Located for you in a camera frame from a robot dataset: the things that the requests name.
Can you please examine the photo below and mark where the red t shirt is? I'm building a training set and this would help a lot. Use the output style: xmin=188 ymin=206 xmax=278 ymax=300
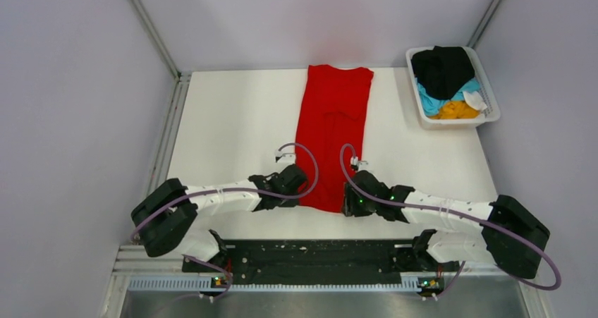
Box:
xmin=295 ymin=65 xmax=374 ymax=213

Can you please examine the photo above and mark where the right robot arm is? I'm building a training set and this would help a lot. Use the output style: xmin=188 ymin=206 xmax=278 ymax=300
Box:
xmin=341 ymin=171 xmax=550 ymax=279

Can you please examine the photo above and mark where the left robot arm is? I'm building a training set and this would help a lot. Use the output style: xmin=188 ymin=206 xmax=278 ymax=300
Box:
xmin=130 ymin=164 xmax=311 ymax=272

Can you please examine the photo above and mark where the light blue t shirt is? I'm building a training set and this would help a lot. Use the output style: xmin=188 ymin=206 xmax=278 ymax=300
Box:
xmin=415 ymin=78 xmax=481 ymax=116

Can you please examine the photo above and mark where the yellow t shirt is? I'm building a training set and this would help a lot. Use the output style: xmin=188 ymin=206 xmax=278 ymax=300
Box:
xmin=429 ymin=101 xmax=480 ymax=120

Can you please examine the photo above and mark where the white cloth in basket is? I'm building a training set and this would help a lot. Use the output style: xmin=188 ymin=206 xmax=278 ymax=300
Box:
xmin=463 ymin=91 xmax=488 ymax=113

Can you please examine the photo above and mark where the black t shirt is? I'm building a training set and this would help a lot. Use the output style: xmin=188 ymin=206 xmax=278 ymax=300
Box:
xmin=411 ymin=46 xmax=475 ymax=100

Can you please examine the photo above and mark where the white plastic basket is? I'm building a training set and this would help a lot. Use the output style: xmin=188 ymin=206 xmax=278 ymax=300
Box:
xmin=405 ymin=46 xmax=501 ymax=130

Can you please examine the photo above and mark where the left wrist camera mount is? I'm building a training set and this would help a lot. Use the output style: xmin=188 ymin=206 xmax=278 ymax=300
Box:
xmin=275 ymin=151 xmax=296 ymax=165

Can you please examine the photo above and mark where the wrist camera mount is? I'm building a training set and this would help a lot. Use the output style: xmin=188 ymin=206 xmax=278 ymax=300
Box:
xmin=350 ymin=156 xmax=369 ymax=172
xmin=275 ymin=151 xmax=296 ymax=165

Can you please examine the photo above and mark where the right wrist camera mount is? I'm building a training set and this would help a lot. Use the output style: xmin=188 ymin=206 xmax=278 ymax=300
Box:
xmin=350 ymin=156 xmax=369 ymax=172

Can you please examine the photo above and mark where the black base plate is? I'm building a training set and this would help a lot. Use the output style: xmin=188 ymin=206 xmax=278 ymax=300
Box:
xmin=182 ymin=238 xmax=461 ymax=286

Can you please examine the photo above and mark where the white cable duct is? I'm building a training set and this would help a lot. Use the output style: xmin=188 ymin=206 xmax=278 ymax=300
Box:
xmin=128 ymin=276 xmax=424 ymax=293

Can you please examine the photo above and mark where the aluminium frame rail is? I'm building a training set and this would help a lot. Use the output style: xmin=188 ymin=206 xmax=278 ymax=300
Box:
xmin=99 ymin=72 xmax=192 ymax=317

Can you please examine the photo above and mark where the left aluminium corner post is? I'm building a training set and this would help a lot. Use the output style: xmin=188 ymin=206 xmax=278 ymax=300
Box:
xmin=128 ymin=0 xmax=181 ymax=80

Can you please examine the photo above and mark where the aluminium corner post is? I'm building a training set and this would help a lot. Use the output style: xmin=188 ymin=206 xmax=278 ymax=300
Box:
xmin=467 ymin=0 xmax=504 ymax=48
xmin=128 ymin=0 xmax=181 ymax=80

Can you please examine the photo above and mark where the right aluminium corner post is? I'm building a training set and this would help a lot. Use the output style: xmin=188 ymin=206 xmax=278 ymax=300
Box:
xmin=467 ymin=0 xmax=504 ymax=48

